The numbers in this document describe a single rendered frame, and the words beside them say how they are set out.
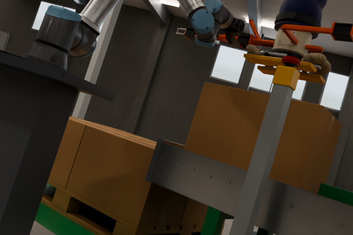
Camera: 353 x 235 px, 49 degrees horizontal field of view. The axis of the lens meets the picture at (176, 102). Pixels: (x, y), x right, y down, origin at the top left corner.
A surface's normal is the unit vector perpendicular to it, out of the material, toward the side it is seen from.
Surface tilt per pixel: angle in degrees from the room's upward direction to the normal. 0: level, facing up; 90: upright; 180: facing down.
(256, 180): 90
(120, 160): 90
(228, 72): 90
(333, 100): 90
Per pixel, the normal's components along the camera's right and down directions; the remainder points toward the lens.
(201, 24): -0.13, -0.07
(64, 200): -0.54, -0.24
